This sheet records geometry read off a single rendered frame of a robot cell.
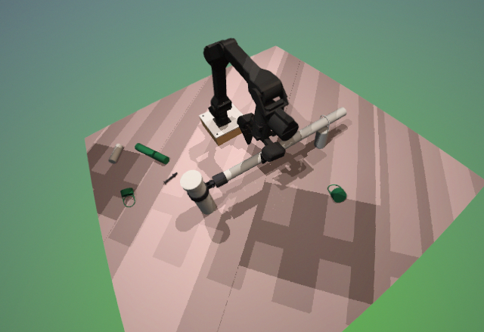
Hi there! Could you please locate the dark green mug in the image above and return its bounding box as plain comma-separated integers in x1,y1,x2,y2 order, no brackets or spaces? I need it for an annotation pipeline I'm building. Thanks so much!
120,188,135,203
328,185,347,203

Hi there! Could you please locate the green cylinder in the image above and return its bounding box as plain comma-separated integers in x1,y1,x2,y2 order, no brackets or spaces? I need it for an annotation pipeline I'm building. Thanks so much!
135,143,169,165

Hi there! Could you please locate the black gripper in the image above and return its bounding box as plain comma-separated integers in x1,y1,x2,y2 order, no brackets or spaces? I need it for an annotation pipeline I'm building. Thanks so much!
237,113,286,164

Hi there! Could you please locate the white cylinder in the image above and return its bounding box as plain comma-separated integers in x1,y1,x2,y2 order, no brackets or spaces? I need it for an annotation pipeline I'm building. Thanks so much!
109,144,123,163

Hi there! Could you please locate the black band with end cup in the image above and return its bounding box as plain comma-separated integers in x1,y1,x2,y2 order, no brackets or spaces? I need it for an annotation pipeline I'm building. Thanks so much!
187,172,228,202

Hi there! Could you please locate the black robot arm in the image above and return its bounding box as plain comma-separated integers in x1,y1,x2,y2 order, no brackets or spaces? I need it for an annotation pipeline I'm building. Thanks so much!
203,38,299,141

